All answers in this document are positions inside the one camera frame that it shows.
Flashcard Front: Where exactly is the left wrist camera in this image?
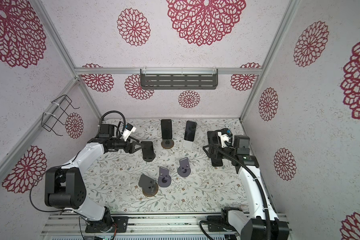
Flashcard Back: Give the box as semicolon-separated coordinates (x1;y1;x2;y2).
122;124;136;142

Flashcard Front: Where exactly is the dark left phone stand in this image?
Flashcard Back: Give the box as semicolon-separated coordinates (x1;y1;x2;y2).
143;157;155;163

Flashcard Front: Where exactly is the black phone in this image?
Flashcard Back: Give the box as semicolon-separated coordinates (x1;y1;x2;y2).
141;141;156;158
211;158;224;167
207;131;221;147
161;119;173;140
184;121;197;142

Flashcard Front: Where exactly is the wooden base phone stand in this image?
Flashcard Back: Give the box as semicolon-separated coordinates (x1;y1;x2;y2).
138;174;159;197

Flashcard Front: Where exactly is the clear acrylic phone stand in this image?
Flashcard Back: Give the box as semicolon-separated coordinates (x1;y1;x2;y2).
183;140;194;151

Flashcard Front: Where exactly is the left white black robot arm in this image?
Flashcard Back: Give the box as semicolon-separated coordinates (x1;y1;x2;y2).
45;124;140;226

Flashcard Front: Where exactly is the grey round phone stand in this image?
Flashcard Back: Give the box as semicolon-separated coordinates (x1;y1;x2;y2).
158;167;172;188

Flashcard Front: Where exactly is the dark grey wall shelf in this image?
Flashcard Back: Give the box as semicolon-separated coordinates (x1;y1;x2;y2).
140;69;219;90

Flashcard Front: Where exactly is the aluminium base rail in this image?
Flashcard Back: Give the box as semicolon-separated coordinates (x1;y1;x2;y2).
40;212;293;236

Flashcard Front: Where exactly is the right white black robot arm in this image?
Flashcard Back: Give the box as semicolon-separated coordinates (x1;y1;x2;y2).
203;129;290;240

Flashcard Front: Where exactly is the back wooden base stand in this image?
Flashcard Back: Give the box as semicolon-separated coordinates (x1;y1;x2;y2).
161;139;175;150

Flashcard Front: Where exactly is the black wire wall rack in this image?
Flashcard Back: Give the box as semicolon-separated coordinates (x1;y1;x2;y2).
41;95;80;137

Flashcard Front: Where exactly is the grey round right stand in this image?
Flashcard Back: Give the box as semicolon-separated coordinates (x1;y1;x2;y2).
177;157;191;178

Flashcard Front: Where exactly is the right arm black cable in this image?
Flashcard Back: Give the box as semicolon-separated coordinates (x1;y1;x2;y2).
198;130;272;240

